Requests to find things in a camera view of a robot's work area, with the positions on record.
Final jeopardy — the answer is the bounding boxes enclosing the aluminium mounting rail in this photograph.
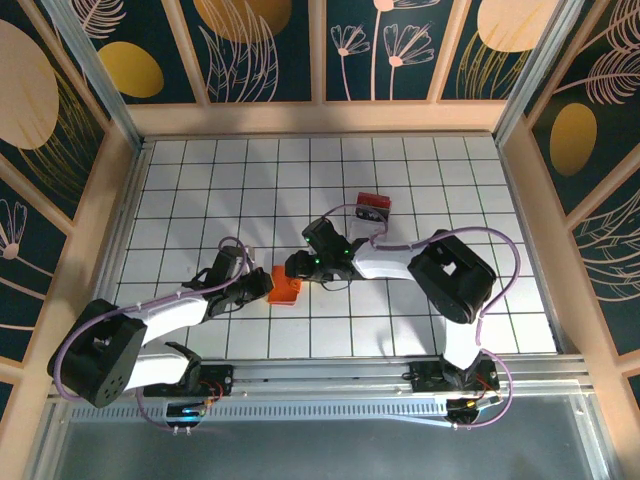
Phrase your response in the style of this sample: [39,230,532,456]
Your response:
[49,355,589,401]

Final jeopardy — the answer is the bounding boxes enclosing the aluminium side rail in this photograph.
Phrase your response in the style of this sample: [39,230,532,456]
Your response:
[497,139,571,354]
[79,142,151,362]

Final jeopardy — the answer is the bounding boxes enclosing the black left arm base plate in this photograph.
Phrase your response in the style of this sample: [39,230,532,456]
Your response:
[143,363,236,399]

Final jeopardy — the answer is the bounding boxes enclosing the white VIP card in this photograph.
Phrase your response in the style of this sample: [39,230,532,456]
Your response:
[349,219,381,242]

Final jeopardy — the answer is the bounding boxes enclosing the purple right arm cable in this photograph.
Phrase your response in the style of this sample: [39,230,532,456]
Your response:
[319,203,521,431]

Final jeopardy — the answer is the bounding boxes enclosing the aluminium back rail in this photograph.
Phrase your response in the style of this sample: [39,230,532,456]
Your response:
[142,130,499,141]

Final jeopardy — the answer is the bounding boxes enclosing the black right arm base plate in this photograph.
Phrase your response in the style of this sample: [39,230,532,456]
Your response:
[408,360,501,396]

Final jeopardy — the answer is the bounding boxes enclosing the slotted grey cable duct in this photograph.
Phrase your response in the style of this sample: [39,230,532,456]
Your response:
[69,402,451,422]

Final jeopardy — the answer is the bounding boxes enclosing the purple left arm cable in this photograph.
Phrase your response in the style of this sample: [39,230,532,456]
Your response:
[52,235,251,435]

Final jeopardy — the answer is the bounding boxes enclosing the grey metal panel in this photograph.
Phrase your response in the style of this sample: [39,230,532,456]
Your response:
[29,399,616,480]

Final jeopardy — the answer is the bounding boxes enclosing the orange plastic card tray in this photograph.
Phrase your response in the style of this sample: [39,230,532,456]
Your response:
[267,264,305,306]

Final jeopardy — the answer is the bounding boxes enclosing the white gridded table board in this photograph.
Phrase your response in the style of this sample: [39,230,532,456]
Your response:
[99,137,559,361]

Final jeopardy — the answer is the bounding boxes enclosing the aluminium corner post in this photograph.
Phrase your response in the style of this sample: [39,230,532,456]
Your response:
[39,0,146,151]
[492,0,589,146]

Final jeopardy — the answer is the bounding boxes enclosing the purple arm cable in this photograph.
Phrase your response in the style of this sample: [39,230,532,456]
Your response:
[52,235,251,435]
[319,203,521,431]

